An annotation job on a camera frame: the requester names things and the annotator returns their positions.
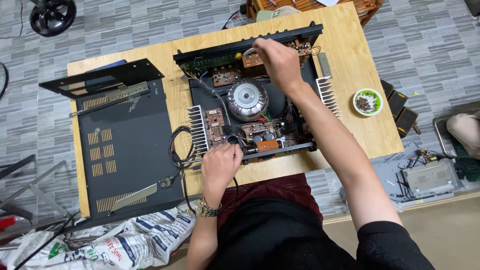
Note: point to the brown circuit board with coils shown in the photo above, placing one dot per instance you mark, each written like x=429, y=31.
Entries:
x=216, y=126

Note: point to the silver finned heat sink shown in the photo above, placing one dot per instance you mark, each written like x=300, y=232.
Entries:
x=198, y=129
x=329, y=96

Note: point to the orange cylindrical component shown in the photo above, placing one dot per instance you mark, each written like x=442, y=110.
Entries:
x=267, y=146

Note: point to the green circuit board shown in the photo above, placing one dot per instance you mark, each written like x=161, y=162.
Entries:
x=204, y=65

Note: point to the person's black shirt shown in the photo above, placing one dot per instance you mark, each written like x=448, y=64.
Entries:
x=300, y=240

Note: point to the green rimmed white bowl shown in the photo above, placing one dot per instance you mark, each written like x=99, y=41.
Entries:
x=376, y=98

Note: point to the beige green cap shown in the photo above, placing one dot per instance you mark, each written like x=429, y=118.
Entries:
x=275, y=13

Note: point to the grey opened electronic device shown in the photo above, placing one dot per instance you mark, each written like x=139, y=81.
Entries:
x=431, y=179

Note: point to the black round fan base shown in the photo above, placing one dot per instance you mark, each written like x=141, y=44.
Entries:
x=52, y=15

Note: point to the gold wrist watch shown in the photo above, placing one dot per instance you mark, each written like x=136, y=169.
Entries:
x=208, y=209

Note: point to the black amplifier chassis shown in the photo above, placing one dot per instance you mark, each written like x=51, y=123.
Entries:
x=210, y=99

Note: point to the person's right hand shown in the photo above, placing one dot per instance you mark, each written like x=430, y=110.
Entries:
x=285, y=65

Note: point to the heap of dark screws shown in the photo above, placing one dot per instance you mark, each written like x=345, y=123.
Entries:
x=363, y=104

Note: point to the small grey metal plate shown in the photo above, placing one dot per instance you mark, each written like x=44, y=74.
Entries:
x=324, y=64

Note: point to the grey metal strip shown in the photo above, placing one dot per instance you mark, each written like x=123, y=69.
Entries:
x=134, y=197

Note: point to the silver toroidal transformer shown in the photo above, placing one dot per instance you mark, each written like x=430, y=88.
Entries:
x=247, y=99

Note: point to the large black vented cover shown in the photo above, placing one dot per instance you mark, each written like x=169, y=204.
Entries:
x=127, y=153

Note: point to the grey folding metal frame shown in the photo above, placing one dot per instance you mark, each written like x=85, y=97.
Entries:
x=30, y=191

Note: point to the white printed plastic sack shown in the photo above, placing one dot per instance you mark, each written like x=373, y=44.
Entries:
x=112, y=243

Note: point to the person's right fingers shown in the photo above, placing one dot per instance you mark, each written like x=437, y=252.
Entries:
x=264, y=45

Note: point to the long grey metal bracket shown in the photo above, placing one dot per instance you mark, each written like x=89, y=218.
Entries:
x=123, y=93

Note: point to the row of black boxes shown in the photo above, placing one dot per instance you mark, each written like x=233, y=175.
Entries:
x=399, y=108

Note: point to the person's dark red trousers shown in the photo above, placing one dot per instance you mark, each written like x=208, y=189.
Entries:
x=270, y=191

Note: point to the person's left hand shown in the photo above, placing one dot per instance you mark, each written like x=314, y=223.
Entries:
x=219, y=167

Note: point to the small brown circuit board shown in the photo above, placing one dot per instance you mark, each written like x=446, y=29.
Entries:
x=224, y=77

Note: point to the black slotted panel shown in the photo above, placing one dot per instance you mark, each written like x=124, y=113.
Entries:
x=93, y=77

